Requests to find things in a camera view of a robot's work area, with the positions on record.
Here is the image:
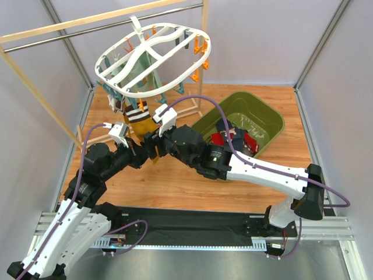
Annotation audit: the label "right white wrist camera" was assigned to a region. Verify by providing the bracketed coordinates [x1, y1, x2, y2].
[152, 104, 177, 137]

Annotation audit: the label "white round clip hanger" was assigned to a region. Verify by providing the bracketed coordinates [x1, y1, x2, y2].
[94, 16, 212, 99]

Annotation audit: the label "mustard yellow sock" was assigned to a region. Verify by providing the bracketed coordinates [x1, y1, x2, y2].
[124, 99, 161, 166]
[114, 100, 129, 125]

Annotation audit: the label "purple cable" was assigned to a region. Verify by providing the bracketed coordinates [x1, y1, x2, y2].
[159, 94, 350, 208]
[14, 122, 113, 278]

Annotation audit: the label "red panda sock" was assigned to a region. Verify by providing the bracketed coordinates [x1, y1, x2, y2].
[244, 132, 259, 155]

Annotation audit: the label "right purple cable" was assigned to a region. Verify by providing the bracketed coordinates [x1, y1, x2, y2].
[159, 94, 350, 208]

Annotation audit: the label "white sock black stripes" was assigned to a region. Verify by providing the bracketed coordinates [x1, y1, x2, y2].
[107, 94, 121, 112]

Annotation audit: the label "olive green plastic basket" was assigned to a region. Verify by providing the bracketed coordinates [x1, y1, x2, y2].
[191, 90, 285, 158]

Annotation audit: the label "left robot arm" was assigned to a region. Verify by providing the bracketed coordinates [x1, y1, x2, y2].
[7, 139, 148, 279]

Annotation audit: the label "wooden drying rack frame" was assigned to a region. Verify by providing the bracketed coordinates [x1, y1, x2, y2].
[1, 0, 208, 151]

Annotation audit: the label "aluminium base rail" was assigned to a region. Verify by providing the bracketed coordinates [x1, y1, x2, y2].
[36, 208, 353, 255]

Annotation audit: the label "mint green cartoon sock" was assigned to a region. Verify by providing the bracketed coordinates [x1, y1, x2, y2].
[146, 53, 163, 89]

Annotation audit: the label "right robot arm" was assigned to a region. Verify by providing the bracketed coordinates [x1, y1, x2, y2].
[143, 125, 324, 228]

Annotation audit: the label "metal hanging rod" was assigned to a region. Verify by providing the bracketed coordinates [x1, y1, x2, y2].
[4, 0, 205, 54]

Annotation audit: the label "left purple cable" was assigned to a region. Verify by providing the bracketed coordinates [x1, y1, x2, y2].
[14, 122, 113, 278]

